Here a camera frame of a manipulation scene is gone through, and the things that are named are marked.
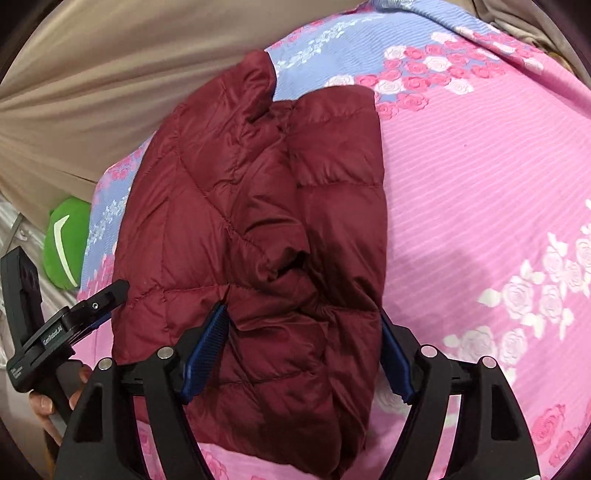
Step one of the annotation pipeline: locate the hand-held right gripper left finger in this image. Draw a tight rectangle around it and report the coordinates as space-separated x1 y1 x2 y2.
54 302 230 480

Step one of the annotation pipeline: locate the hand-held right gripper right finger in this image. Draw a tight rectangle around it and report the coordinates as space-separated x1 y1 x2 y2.
379 310 541 480

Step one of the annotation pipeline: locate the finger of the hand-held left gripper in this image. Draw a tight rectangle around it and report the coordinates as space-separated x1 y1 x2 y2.
61 279 130 334

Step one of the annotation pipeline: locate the maroon puffer jacket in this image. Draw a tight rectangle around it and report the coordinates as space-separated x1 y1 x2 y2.
111 50 389 480

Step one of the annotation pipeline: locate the person's left hand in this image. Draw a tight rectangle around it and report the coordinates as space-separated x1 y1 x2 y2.
29 364 94 445

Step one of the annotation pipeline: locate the green plush pillow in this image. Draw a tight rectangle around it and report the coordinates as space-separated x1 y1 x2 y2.
43 196 92 291

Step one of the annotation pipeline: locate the pink and blue floral bedsheet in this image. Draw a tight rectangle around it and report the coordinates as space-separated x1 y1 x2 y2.
76 0 591 480

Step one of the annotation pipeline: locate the beige curtain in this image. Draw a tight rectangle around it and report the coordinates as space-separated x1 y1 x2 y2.
0 0 570 232

